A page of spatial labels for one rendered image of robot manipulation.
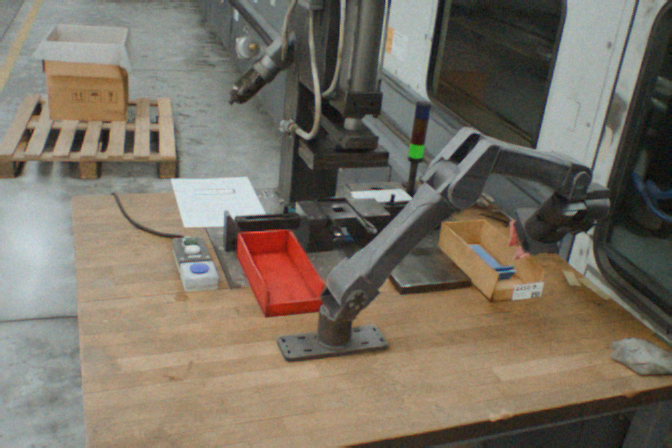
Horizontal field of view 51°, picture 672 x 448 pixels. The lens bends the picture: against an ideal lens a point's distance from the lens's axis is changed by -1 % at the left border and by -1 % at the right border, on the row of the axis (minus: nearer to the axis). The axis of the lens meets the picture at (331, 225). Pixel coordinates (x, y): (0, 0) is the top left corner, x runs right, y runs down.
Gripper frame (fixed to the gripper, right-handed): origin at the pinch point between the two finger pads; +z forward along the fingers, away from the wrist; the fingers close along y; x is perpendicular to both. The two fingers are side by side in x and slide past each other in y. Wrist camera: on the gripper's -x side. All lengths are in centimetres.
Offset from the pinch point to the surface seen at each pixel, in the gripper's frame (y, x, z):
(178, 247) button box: 16, 67, 21
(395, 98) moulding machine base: 115, -37, 89
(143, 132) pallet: 223, 45, 255
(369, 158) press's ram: 26.4, 26.3, 3.0
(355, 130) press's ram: 31.9, 29.3, 0.2
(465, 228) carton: 14.4, -0.2, 15.7
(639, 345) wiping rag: -26.3, -13.8, -8.3
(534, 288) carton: -7.4, -4.4, 4.2
